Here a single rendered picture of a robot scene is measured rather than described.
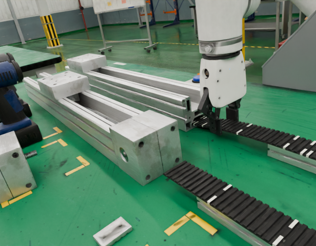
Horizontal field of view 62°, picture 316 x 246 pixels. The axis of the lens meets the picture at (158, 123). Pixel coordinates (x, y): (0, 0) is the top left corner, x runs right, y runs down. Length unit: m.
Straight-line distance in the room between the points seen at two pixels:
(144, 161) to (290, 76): 0.56
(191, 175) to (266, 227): 0.14
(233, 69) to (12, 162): 0.46
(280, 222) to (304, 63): 0.57
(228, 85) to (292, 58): 0.35
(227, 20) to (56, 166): 0.46
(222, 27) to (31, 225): 0.47
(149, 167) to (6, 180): 0.27
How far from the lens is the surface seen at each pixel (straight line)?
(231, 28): 0.52
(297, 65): 0.87
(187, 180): 0.44
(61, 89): 0.81
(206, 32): 0.52
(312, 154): 0.51
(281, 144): 0.53
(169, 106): 0.66
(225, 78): 0.54
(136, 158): 0.46
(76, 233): 0.46
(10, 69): 0.75
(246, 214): 0.38
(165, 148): 0.50
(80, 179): 0.57
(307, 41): 0.84
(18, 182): 0.59
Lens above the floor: 1.08
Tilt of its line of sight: 25 degrees down
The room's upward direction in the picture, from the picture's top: 10 degrees counter-clockwise
